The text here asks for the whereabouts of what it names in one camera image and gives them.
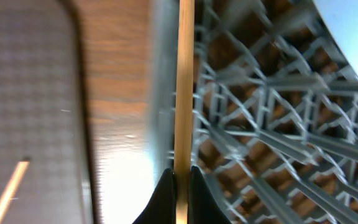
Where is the light blue bowl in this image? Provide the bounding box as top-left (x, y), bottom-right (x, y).
top-left (313, 0), bottom-right (358, 76)

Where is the brown serving tray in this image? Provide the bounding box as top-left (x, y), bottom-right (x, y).
top-left (0, 0), bottom-right (96, 223)

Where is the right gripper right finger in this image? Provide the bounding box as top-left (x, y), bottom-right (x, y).
top-left (188, 166), bottom-right (231, 224)

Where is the grey dishwasher rack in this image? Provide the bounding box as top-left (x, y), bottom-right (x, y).
top-left (147, 0), bottom-right (358, 224)

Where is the wooden chopstick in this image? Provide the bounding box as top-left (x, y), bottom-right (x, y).
top-left (174, 0), bottom-right (195, 224)
top-left (0, 161), bottom-right (30, 223)

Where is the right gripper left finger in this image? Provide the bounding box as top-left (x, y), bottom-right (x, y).
top-left (133, 168), bottom-right (177, 224)

